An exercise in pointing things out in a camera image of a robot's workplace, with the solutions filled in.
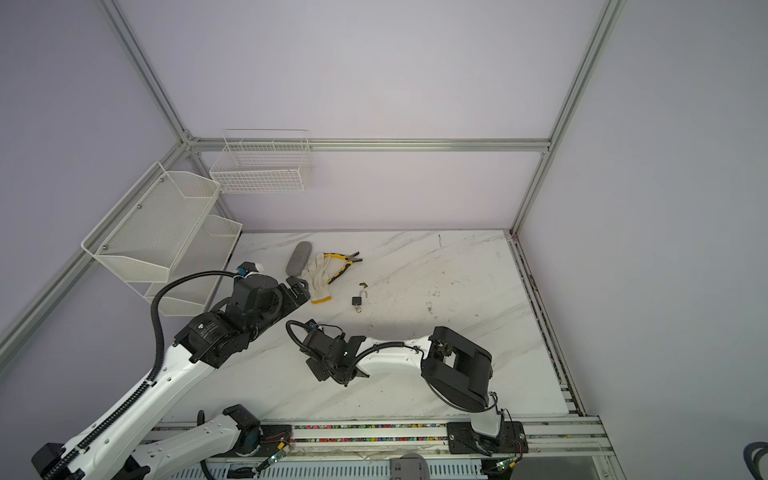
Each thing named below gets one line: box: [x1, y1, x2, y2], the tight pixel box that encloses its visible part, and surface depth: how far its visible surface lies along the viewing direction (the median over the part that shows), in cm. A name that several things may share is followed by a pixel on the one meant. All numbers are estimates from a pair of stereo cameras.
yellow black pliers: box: [323, 251, 363, 285], surface depth 113 cm
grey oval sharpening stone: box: [286, 241, 312, 277], surface depth 110 cm
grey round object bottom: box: [390, 453, 430, 480], surface depth 71 cm
